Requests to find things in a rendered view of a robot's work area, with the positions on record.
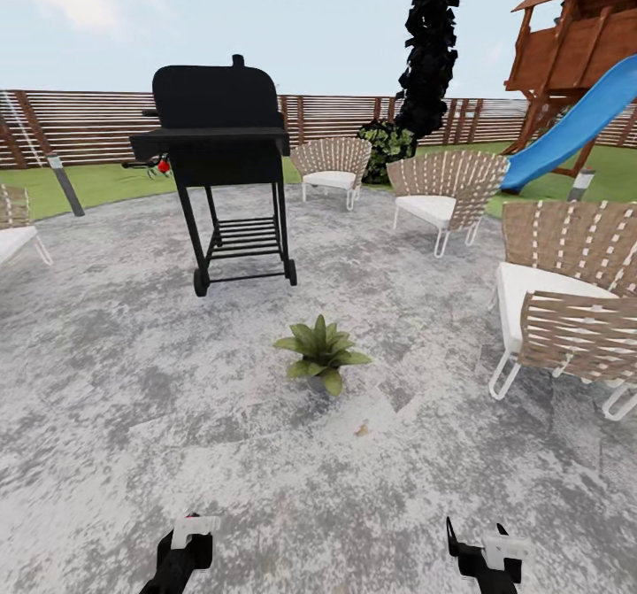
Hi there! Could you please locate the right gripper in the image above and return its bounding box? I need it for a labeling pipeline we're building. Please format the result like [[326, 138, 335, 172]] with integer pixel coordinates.
[[448, 522, 522, 594]]

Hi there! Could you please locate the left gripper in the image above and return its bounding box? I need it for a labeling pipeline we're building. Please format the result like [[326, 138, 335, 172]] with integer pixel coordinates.
[[157, 534, 213, 591]]

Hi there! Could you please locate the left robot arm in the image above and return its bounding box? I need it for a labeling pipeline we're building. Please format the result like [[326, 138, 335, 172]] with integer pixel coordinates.
[[140, 515, 221, 594]]

